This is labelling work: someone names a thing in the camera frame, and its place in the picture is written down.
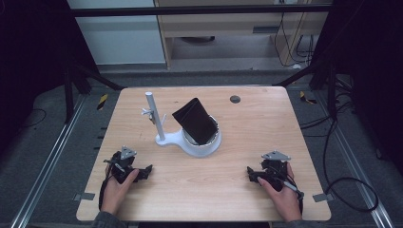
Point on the white cabinet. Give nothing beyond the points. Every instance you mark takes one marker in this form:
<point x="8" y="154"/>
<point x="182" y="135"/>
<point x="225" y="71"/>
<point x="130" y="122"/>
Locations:
<point x="120" y="38"/>

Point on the light wooden desk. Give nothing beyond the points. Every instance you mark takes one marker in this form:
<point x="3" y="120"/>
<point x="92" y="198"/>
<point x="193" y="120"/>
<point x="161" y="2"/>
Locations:
<point x="234" y="25"/>

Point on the person's left hand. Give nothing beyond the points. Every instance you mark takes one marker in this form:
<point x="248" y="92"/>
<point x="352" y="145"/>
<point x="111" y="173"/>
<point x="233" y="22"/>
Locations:
<point x="115" y="194"/>

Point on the aluminium floor rail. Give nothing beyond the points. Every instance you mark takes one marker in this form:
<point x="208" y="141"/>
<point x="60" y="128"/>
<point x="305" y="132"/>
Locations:
<point x="356" y="158"/>
<point x="47" y="161"/>

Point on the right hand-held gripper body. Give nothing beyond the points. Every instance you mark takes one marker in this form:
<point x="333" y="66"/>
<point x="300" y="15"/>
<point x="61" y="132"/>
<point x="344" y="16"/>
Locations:
<point x="274" y="172"/>

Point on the black curtain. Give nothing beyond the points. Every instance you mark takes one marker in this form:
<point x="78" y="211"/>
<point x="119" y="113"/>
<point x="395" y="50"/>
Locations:
<point x="370" y="63"/>
<point x="31" y="63"/>

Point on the yellow black striped tape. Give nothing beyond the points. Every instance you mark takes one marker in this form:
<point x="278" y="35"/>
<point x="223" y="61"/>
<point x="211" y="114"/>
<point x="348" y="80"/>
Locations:
<point x="102" y="101"/>
<point x="306" y="98"/>

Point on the black metal stand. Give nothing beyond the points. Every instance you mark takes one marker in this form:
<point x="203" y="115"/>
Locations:
<point x="331" y="91"/>
<point x="69" y="95"/>

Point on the white stand with hooks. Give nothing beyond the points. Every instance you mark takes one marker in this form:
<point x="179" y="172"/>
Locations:
<point x="157" y="126"/>

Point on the black horizontal frame bar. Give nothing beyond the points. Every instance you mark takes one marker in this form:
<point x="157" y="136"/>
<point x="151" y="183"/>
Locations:
<point x="202" y="11"/>

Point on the grey round table grommet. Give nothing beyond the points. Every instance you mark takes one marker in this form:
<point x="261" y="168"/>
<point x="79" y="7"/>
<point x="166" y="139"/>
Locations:
<point x="234" y="99"/>

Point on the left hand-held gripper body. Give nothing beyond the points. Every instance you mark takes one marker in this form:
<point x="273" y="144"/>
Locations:
<point x="123" y="166"/>

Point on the grey tape piece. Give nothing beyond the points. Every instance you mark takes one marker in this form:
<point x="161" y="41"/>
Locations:
<point x="84" y="196"/>
<point x="323" y="198"/>

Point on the black wallet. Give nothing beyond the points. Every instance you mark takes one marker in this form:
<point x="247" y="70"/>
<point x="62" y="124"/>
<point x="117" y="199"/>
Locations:
<point x="196" y="122"/>

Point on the person's right hand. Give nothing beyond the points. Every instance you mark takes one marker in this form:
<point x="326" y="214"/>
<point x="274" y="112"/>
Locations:
<point x="286" y="202"/>

